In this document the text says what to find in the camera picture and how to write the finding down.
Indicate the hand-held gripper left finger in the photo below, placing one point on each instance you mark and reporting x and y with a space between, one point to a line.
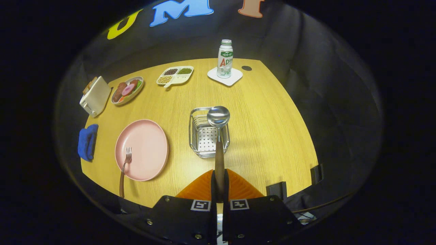
180 217

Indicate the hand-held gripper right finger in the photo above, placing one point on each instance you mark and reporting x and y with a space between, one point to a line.
259 217

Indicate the pink ham slice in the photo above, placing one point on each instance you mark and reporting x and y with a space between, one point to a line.
128 89

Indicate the green lettuce leaf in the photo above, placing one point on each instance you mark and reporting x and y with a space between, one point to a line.
138 85

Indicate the white coaster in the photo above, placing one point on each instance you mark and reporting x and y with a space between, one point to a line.
235 77

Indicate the blue towel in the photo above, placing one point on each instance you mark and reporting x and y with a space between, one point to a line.
87 143

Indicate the black table clamp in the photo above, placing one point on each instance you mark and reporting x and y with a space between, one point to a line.
316 174
276 190

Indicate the small brown meat piece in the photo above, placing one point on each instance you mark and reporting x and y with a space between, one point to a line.
133 83

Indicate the pile of dark beans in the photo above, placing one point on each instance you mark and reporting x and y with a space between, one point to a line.
170 71

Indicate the toast slice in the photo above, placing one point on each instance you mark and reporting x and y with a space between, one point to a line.
93 81
87 88

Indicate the white drink bottle green label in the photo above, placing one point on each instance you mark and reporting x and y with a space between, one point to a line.
225 59

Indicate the pink plate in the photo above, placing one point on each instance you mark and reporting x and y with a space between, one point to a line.
146 146

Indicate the pile of green beans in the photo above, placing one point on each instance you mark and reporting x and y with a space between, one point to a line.
184 71

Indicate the white divided snack tray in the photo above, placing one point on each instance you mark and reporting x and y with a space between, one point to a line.
182 79

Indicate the large brown meat piece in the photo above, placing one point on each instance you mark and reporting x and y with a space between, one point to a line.
119 92

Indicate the grey food plate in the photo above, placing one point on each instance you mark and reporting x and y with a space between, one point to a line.
134 97

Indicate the white toaster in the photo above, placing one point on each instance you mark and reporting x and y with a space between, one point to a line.
96 98

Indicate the pile of yellow beans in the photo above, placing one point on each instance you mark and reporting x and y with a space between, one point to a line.
165 79

